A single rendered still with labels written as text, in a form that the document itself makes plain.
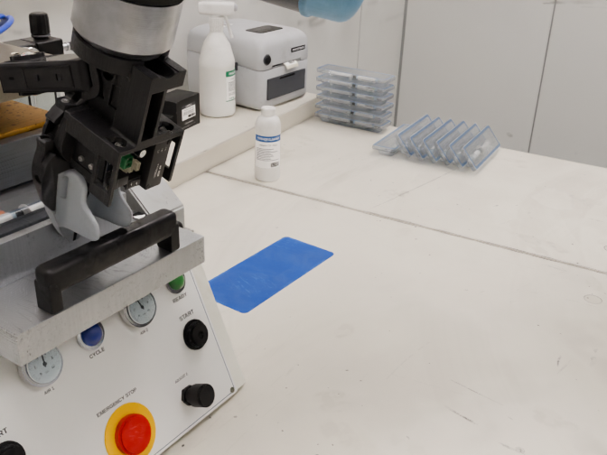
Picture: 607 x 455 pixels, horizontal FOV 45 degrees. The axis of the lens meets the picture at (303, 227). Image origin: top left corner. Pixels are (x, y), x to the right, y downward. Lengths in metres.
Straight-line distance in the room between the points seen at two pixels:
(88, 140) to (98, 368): 0.26
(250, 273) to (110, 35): 0.64
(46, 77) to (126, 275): 0.18
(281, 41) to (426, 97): 1.58
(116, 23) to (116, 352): 0.36
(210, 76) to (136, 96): 1.11
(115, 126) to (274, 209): 0.77
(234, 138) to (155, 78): 1.03
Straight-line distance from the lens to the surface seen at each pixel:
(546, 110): 3.12
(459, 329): 1.02
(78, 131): 0.58
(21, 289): 0.67
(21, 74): 0.65
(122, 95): 0.56
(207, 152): 1.48
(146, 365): 0.78
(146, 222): 0.68
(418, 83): 3.25
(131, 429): 0.76
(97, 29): 0.54
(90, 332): 0.73
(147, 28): 0.53
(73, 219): 0.65
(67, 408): 0.73
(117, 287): 0.67
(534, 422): 0.89
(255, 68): 1.70
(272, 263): 1.14
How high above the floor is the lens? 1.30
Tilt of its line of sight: 26 degrees down
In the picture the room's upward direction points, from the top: 2 degrees clockwise
